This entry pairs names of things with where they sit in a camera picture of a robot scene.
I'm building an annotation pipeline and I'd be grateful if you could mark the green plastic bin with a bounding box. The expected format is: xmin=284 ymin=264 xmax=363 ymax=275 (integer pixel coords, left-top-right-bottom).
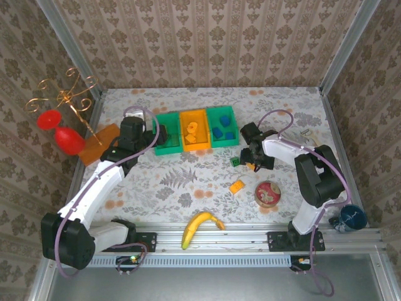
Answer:
xmin=152 ymin=112 xmax=185 ymax=157
xmin=206 ymin=105 xmax=239 ymax=148

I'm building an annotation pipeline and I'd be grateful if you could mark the round red tin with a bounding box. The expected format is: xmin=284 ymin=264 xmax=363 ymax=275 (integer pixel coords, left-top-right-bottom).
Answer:
xmin=254 ymin=181 xmax=282 ymax=208

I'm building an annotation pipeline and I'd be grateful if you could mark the orange wooden block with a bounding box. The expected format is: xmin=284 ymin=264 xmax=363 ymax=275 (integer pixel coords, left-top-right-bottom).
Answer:
xmin=78 ymin=123 xmax=123 ymax=167

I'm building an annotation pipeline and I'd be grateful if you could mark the orange plastic bin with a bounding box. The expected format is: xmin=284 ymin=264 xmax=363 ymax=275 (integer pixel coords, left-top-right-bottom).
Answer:
xmin=179 ymin=108 xmax=212 ymax=152

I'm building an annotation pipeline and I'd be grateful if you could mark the red plastic goblet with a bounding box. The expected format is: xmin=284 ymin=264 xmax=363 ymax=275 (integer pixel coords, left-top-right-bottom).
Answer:
xmin=36 ymin=109 xmax=86 ymax=156

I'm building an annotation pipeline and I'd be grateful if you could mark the yellow banana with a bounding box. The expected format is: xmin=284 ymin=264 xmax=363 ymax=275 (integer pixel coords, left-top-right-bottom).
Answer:
xmin=181 ymin=211 xmax=226 ymax=251

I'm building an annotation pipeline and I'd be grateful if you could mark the black right connector board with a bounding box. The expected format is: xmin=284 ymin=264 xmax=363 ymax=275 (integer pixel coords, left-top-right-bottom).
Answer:
xmin=289 ymin=255 xmax=314 ymax=273

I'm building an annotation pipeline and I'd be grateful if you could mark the black connector board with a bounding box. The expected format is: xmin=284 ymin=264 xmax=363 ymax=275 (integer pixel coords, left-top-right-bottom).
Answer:
xmin=289 ymin=255 xmax=314 ymax=273
xmin=115 ymin=255 xmax=142 ymax=272

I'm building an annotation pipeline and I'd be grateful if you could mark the dark blue mug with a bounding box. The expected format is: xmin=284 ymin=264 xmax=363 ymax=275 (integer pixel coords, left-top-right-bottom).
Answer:
xmin=328 ymin=204 xmax=368 ymax=233

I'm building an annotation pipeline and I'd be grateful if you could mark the black left connector board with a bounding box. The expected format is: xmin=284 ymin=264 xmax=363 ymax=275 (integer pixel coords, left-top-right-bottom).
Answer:
xmin=115 ymin=255 xmax=142 ymax=272

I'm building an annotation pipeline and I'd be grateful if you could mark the grey metal lower sheet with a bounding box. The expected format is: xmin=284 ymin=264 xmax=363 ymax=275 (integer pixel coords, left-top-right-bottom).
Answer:
xmin=31 ymin=250 xmax=401 ymax=301

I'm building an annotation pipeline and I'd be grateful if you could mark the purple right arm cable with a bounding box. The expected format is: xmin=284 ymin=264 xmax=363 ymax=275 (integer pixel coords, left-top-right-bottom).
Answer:
xmin=258 ymin=108 xmax=350 ymax=255

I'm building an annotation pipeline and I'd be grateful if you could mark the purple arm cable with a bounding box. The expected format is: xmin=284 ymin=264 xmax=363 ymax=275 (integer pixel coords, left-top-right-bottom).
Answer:
xmin=258 ymin=108 xmax=350 ymax=255
xmin=53 ymin=105 xmax=159 ymax=278

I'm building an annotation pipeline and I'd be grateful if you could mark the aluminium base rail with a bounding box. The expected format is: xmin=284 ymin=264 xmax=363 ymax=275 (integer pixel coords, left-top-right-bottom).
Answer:
xmin=46 ymin=221 xmax=389 ymax=253

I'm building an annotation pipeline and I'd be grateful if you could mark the gold wire stand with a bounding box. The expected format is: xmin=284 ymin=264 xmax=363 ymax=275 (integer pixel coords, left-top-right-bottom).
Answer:
xmin=24 ymin=67 xmax=104 ymax=147

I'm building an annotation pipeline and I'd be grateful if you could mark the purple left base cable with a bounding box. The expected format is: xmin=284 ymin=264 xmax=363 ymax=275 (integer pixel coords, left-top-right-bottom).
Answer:
xmin=112 ymin=241 xmax=148 ymax=277

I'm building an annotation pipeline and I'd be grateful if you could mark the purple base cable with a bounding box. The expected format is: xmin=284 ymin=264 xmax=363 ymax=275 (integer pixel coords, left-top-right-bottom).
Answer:
xmin=112 ymin=241 xmax=148 ymax=277
xmin=308 ymin=250 xmax=335 ymax=297

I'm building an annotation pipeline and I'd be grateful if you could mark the grey slotted cable duct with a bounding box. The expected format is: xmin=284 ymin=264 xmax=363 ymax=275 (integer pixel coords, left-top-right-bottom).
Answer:
xmin=87 ymin=254 xmax=294 ymax=268

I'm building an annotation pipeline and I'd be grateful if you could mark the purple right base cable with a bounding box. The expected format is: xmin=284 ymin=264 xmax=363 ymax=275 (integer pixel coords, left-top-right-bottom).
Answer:
xmin=308 ymin=250 xmax=335 ymax=297

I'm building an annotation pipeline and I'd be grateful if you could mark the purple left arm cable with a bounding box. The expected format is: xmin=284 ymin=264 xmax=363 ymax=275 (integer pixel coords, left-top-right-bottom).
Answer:
xmin=53 ymin=105 xmax=159 ymax=278

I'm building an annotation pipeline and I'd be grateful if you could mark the aluminium frame post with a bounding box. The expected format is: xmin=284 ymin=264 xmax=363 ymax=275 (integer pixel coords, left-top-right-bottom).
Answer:
xmin=319 ymin=0 xmax=382 ymax=95
xmin=34 ymin=0 xmax=104 ymax=98

